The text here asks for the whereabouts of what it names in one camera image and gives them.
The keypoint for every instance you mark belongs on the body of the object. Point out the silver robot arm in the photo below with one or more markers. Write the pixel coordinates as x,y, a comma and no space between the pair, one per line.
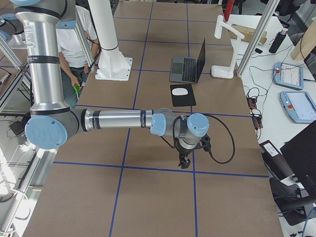
53,122

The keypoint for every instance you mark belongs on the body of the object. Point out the white computer mouse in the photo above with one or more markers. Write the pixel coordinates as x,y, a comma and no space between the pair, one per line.
179,91

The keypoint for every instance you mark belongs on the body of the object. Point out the grey laptop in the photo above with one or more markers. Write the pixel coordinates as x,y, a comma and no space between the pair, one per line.
188,70

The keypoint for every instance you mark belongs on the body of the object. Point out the aluminium frame post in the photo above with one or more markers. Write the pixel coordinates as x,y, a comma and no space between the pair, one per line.
263,22

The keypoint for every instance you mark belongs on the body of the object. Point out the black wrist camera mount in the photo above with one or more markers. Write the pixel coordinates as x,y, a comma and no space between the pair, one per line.
205,143

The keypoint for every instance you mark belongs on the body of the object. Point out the black power strip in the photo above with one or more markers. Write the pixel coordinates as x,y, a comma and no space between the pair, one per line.
255,113

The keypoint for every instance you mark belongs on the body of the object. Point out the teach pendant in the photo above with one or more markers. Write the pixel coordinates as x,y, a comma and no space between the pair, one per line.
299,106
288,75

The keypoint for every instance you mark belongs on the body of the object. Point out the lower teach pendant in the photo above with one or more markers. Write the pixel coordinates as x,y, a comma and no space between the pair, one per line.
299,106

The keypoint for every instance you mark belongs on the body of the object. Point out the black mouse pad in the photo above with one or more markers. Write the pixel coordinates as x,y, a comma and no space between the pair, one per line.
186,100

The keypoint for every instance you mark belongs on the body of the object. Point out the upper teach pendant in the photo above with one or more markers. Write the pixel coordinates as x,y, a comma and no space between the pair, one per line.
288,75

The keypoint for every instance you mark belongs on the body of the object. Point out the person in white shirt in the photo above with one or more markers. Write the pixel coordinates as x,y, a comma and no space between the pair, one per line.
74,65

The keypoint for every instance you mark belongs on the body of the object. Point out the red fire extinguisher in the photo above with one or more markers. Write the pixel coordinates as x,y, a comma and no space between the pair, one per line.
228,9

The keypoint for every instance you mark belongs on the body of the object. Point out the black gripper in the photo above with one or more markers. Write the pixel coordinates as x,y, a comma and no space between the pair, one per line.
183,153

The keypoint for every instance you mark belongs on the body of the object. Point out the black water bottle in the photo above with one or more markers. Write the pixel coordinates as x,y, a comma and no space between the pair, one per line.
278,40

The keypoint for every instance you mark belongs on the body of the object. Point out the cardboard box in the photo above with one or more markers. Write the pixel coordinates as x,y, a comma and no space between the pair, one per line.
249,32

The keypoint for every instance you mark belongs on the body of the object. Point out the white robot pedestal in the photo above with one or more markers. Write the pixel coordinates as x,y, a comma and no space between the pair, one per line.
112,64

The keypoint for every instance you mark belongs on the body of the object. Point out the black monitor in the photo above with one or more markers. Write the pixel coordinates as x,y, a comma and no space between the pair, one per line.
300,154

